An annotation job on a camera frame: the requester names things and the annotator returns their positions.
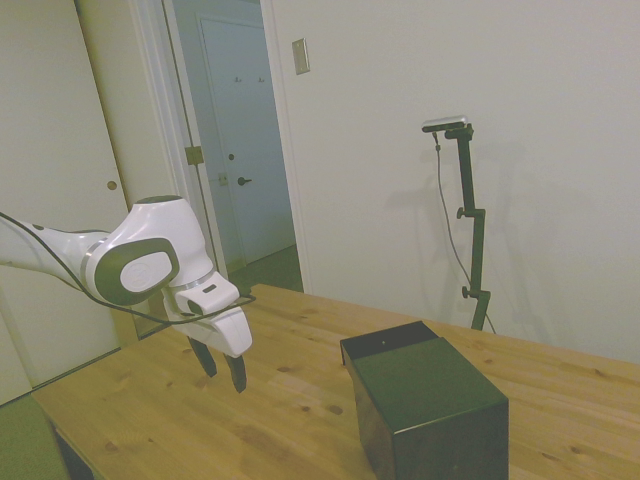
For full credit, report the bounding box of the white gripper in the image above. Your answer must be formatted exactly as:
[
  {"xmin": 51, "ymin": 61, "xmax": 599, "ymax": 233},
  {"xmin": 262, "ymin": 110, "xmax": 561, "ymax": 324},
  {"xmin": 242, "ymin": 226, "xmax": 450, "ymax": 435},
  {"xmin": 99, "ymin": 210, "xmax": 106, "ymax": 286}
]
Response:
[{"xmin": 172, "ymin": 272, "xmax": 254, "ymax": 396}]

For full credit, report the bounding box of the black drawer cabinet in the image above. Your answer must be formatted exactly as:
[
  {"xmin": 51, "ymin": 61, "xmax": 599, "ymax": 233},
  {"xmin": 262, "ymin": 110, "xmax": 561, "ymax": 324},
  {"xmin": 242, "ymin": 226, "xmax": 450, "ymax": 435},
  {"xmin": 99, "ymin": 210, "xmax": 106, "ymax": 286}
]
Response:
[{"xmin": 351, "ymin": 336, "xmax": 510, "ymax": 480}]

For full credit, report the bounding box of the light wooden shelf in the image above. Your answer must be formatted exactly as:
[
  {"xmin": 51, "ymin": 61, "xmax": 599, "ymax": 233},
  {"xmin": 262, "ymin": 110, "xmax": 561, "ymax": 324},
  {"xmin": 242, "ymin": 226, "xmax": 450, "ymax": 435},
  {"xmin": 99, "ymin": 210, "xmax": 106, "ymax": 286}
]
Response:
[{"xmin": 133, "ymin": 305, "xmax": 174, "ymax": 343}]

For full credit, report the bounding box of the green upholstered chair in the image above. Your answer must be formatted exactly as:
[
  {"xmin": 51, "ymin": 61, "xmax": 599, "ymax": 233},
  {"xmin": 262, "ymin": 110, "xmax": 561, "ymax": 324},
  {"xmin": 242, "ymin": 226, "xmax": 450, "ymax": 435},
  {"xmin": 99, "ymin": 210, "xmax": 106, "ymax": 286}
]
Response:
[{"xmin": 0, "ymin": 393, "xmax": 69, "ymax": 480}]

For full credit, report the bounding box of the pale blue hallway door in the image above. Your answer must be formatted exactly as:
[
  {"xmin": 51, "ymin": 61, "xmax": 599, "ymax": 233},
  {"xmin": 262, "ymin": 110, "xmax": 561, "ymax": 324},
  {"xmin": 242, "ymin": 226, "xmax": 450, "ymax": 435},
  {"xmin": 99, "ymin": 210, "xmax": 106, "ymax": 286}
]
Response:
[{"xmin": 198, "ymin": 14, "xmax": 297, "ymax": 269}]

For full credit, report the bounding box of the white open door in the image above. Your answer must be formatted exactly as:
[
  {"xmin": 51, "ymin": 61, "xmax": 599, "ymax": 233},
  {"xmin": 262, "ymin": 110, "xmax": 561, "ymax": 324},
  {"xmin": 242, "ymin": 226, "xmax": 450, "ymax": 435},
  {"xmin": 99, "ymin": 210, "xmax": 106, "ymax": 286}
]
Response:
[{"xmin": 73, "ymin": 0, "xmax": 202, "ymax": 211}]

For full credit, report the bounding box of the black camera stand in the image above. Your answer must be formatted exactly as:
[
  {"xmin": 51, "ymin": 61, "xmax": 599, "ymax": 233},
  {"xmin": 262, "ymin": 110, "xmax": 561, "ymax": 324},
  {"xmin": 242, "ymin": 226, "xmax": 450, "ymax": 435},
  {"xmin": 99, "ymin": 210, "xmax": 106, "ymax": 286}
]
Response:
[{"xmin": 444, "ymin": 124, "xmax": 494, "ymax": 333}]

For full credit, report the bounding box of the metal wall switch plate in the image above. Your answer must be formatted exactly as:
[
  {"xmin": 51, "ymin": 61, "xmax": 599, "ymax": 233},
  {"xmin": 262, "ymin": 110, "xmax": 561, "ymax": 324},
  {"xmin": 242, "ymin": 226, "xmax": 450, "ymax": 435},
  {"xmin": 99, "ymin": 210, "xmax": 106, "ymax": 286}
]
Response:
[{"xmin": 291, "ymin": 38, "xmax": 312, "ymax": 77}]

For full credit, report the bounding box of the grey camera on stand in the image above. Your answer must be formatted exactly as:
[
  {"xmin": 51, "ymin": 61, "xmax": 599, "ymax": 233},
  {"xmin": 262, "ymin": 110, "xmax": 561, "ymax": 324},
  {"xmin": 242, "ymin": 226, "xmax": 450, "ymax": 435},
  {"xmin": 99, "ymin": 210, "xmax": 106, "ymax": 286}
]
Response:
[{"xmin": 422, "ymin": 115, "xmax": 472, "ymax": 134}]

